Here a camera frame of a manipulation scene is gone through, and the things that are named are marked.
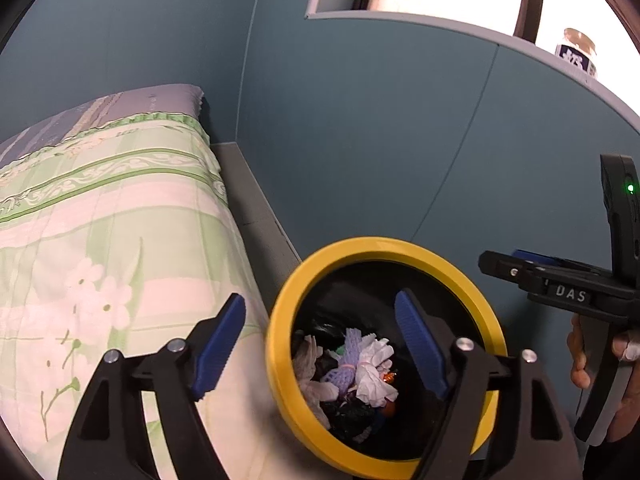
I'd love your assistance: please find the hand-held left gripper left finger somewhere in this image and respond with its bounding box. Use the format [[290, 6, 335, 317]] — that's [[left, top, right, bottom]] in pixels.
[[56, 292, 247, 480]]

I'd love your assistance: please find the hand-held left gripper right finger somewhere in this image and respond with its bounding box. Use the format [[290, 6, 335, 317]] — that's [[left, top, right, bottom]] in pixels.
[[394, 289, 581, 480]]

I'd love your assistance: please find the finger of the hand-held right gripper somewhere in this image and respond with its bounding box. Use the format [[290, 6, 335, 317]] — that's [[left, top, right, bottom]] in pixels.
[[515, 249, 608, 274], [478, 251, 546, 302]]

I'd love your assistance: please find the large purple foam net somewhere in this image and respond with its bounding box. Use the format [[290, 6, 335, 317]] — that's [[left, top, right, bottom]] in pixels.
[[320, 327, 375, 401]]

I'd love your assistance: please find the pink cloth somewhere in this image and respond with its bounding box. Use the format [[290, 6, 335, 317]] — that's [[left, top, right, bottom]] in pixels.
[[292, 335, 341, 406]]

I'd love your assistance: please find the black plastic bag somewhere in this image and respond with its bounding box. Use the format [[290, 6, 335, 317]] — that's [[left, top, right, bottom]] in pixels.
[[327, 397, 386, 443]]

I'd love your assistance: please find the yellow rimmed black bin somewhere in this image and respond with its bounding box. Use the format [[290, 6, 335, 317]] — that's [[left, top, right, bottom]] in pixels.
[[265, 236, 508, 478]]

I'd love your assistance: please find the person's right hand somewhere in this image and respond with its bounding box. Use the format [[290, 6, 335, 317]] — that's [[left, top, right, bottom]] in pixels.
[[566, 316, 640, 443]]

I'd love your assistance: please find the green floral blanket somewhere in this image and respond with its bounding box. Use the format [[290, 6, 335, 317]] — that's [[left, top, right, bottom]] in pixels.
[[0, 111, 301, 480]]

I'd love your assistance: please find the glass jar with blue label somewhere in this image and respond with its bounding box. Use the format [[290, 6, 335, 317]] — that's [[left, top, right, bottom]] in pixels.
[[554, 28, 599, 81]]

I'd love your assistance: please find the dark framed window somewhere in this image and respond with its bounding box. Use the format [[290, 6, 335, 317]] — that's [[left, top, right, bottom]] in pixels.
[[357, 0, 640, 76]]

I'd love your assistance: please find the grey bed frame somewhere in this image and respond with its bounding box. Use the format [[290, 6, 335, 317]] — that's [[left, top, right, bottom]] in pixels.
[[210, 142, 303, 321]]

